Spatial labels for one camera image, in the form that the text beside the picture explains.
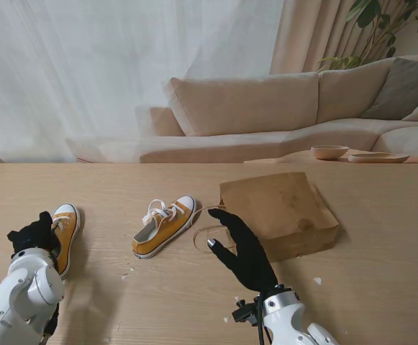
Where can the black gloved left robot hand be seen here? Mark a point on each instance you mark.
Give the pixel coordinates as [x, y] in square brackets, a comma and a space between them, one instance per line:
[32, 235]

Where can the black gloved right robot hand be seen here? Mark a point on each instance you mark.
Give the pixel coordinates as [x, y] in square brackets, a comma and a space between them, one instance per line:
[250, 258]

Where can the yellow canvas sneaker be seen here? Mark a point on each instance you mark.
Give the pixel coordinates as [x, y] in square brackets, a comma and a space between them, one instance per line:
[165, 231]
[68, 221]

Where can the brown paper bag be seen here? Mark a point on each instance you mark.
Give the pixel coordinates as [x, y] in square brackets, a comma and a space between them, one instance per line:
[280, 205]

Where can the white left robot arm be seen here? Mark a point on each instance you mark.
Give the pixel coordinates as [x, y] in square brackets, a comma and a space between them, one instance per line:
[14, 298]

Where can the low wooden coffee table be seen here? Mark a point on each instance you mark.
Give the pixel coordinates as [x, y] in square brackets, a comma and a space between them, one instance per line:
[298, 157]

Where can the wooden bowl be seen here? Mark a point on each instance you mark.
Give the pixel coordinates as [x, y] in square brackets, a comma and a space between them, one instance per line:
[329, 151]

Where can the beige sofa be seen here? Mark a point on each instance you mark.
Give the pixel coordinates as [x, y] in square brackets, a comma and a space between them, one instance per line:
[244, 104]

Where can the shallow wooden dish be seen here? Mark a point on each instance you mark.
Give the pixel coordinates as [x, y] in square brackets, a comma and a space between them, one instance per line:
[377, 158]

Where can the white sheer curtain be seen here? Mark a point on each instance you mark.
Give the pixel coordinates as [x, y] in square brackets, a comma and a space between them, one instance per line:
[86, 72]

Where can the grey cushion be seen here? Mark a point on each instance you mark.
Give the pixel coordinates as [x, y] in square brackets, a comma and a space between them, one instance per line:
[403, 90]

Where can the beige curtain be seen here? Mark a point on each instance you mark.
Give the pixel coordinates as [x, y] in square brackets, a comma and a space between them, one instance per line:
[302, 36]

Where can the green leafy houseplant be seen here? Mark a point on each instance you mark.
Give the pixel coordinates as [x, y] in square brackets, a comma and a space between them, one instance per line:
[368, 12]

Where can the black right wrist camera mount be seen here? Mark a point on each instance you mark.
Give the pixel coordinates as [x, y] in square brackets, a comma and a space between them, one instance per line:
[244, 314]

